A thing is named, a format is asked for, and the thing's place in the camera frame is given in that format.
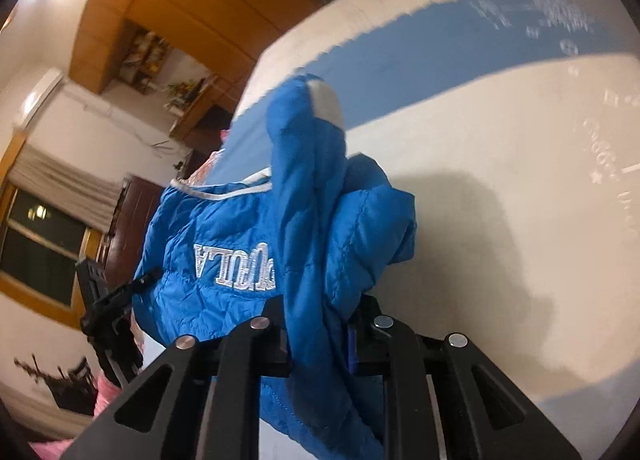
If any wooden desk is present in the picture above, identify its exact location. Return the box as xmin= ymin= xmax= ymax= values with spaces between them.
xmin=167 ymin=75 xmax=236 ymax=151

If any wooden framed window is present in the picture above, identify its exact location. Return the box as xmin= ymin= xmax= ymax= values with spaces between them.
xmin=0 ymin=132 xmax=106 ymax=326

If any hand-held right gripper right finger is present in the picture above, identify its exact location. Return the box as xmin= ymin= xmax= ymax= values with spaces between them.
xmin=348 ymin=294 xmax=583 ymax=460

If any pink cloth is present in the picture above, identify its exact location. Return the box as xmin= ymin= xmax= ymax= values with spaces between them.
xmin=27 ymin=372 xmax=126 ymax=460

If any bed with blue white sheet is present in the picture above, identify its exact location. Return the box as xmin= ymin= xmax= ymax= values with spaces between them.
xmin=207 ymin=0 xmax=640 ymax=460

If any dark wooden headboard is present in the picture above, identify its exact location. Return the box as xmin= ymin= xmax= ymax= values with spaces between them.
xmin=102 ymin=176 xmax=168 ymax=291

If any blue puffer jacket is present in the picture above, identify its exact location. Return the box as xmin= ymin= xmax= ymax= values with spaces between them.
xmin=131 ymin=74 xmax=418 ymax=460

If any wooden wall shelf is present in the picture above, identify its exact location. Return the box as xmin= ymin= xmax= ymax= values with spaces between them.
xmin=117 ymin=22 xmax=173 ymax=91

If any grey curtain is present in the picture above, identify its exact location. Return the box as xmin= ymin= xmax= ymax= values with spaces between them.
xmin=10 ymin=142 xmax=128 ymax=233

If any white air conditioner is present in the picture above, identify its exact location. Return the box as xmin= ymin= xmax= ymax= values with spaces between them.
xmin=12 ymin=67 xmax=68 ymax=133

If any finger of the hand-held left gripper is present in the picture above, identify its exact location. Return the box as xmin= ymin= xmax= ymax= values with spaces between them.
xmin=80 ymin=274 xmax=153 ymax=337
xmin=75 ymin=259 xmax=110 ymax=313

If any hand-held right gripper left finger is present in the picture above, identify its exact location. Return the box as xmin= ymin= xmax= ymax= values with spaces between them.
xmin=60 ymin=295 xmax=293 ymax=460

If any pink floral blanket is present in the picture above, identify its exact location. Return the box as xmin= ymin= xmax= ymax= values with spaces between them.
xmin=182 ymin=127 xmax=236 ymax=188

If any white wall cable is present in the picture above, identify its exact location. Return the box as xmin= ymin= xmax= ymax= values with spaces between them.
xmin=62 ymin=82 xmax=173 ymax=158

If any black object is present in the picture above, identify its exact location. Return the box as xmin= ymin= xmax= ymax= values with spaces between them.
xmin=14 ymin=352 xmax=98 ymax=413

